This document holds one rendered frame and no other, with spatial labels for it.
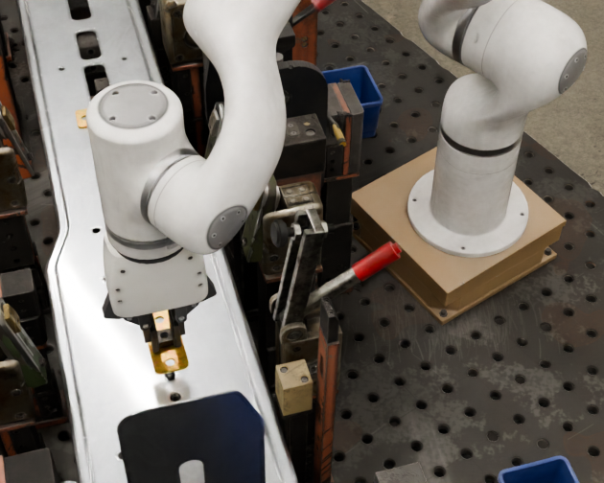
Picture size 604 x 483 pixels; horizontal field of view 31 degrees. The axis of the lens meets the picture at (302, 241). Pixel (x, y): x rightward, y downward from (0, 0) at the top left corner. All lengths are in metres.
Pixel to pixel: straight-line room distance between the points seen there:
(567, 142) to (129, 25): 1.65
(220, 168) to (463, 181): 0.74
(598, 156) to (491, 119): 1.60
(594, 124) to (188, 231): 2.34
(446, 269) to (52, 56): 0.68
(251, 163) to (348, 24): 1.33
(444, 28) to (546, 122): 1.72
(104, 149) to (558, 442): 0.89
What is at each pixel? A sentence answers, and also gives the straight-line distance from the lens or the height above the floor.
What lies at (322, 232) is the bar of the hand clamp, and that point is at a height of 1.21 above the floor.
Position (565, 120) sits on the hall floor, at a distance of 3.16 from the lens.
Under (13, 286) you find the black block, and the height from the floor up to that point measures 0.99.
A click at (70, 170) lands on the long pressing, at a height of 1.00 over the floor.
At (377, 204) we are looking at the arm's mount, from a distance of 1.73.
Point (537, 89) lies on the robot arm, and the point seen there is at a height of 1.14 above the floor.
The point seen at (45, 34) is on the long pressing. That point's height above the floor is 1.00.
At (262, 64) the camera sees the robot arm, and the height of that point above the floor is 1.43.
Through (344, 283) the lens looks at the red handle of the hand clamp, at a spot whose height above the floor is 1.11.
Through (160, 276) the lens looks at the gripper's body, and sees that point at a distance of 1.08.
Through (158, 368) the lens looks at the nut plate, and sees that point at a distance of 1.18.
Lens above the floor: 2.03
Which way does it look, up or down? 48 degrees down
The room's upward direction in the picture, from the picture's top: 1 degrees clockwise
